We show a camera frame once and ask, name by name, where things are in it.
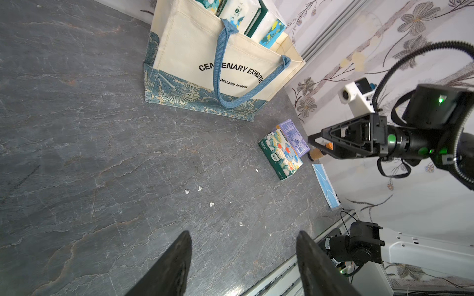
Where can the purple tissue pack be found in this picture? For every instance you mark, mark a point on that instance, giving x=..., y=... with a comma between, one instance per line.
x=292, y=134

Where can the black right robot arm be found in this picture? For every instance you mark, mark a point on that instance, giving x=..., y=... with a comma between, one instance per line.
x=431, y=127

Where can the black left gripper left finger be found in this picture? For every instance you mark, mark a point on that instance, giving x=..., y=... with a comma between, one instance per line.
x=168, y=276

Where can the green white tissue pack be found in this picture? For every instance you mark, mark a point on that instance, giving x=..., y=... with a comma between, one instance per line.
x=210, y=5
x=267, y=25

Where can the cream canvas tote bag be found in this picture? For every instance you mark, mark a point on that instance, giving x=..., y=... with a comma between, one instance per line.
x=199, y=62

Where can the cartoon elephant tissue pack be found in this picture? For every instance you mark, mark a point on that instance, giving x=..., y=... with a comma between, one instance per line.
x=280, y=154

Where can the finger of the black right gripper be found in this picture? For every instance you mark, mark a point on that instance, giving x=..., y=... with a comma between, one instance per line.
x=343, y=151
x=355, y=132

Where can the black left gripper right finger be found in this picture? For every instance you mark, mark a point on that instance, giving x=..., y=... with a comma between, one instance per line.
x=318, y=275

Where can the aluminium frame rail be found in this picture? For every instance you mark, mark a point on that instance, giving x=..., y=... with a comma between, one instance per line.
x=286, y=280

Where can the green white tissue pack front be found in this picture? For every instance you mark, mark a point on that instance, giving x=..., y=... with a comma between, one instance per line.
x=267, y=25

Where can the brown bottle orange cap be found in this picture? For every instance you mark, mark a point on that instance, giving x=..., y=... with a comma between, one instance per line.
x=316, y=154

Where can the blue face mask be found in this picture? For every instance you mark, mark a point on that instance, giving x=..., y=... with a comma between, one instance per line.
x=326, y=186

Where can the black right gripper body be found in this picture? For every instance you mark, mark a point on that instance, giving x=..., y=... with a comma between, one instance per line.
x=384, y=140

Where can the green white tissue pack back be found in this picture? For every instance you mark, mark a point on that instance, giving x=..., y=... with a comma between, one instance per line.
x=210, y=5

